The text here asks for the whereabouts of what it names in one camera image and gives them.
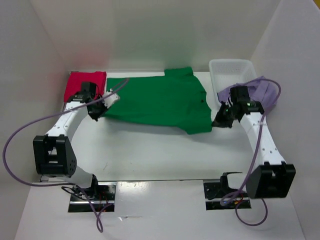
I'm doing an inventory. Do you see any red t shirt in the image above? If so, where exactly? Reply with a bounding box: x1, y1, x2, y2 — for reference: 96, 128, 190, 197
62, 71, 108, 103

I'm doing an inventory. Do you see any green t shirt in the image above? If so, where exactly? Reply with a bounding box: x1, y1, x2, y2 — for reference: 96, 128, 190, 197
104, 67, 212, 135

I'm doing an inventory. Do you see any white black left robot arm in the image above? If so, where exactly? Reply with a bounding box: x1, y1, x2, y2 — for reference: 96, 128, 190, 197
32, 82, 107, 200

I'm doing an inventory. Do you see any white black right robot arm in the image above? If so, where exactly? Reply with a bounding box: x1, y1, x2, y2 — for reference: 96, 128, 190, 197
211, 86, 296, 199

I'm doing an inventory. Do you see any white plastic basket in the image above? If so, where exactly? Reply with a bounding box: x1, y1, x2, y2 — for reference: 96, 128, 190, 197
208, 59, 257, 108

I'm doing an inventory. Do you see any lavender t shirt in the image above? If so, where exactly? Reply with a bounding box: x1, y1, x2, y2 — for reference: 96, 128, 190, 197
217, 76, 277, 114

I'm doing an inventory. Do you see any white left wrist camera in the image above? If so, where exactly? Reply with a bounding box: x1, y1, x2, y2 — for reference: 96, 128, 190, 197
102, 91, 120, 109

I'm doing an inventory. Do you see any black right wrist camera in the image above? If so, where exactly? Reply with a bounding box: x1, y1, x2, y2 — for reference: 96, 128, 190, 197
228, 85, 264, 113

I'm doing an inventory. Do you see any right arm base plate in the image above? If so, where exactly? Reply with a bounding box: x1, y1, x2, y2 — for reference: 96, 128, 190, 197
203, 181, 252, 211

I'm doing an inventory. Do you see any aluminium table edge rail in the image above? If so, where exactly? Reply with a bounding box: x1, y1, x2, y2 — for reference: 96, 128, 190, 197
32, 73, 79, 178

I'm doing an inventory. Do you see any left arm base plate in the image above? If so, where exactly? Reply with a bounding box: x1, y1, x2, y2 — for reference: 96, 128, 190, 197
62, 181, 117, 213

